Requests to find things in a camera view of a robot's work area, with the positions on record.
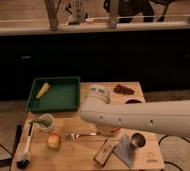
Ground silver metal fork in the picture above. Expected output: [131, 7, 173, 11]
[66, 132, 100, 140]

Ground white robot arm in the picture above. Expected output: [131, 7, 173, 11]
[80, 85, 190, 138]

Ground green plastic tray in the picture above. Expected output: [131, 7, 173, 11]
[27, 77, 80, 113]

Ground dark purple bowl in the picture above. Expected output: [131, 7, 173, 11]
[125, 99, 142, 104]

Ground orange bowl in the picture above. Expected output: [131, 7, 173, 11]
[103, 128, 120, 135]

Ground yellow corn cob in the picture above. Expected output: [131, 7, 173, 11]
[36, 83, 50, 99]

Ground white cup with green item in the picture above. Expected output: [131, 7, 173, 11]
[30, 113, 55, 133]

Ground small metal cup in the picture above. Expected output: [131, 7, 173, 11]
[130, 133, 146, 149]

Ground red yellow apple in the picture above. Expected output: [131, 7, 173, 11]
[46, 133, 61, 150]

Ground wooden block eraser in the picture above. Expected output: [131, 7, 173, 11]
[93, 140, 116, 167]

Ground wooden post middle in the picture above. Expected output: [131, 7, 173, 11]
[108, 0, 119, 29]

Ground wooden table frame leg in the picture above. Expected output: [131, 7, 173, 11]
[44, 0, 58, 31]

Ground black floor cable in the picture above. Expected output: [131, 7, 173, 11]
[158, 134, 190, 171]

